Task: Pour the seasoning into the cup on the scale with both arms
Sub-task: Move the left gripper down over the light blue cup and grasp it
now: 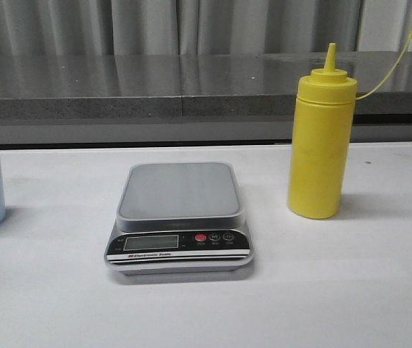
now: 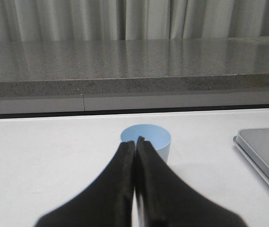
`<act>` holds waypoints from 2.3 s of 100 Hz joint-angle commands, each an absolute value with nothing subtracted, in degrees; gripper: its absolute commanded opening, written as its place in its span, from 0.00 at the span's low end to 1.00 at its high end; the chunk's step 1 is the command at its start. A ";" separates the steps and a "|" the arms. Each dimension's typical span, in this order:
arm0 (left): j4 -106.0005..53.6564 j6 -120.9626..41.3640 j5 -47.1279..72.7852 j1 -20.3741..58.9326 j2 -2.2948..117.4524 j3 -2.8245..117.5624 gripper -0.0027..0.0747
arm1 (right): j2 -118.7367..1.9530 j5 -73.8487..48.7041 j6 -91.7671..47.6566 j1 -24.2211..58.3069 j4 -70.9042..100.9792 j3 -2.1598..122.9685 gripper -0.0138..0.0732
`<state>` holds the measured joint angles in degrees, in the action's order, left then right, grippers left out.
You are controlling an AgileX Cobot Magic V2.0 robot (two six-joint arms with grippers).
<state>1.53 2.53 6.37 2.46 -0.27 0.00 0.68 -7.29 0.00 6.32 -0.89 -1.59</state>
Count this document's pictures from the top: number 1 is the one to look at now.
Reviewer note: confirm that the yellow squeeze bottle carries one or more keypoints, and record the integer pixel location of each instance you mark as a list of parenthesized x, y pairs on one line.
[(323, 120)]

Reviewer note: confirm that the silver digital kitchen scale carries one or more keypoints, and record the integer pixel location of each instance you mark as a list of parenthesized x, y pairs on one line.
[(179, 217)]

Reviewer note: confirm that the grey stone counter ledge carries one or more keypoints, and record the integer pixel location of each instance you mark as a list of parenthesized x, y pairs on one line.
[(148, 100)]

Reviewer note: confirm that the grey curtain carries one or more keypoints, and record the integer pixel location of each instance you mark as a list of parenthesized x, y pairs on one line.
[(200, 27)]

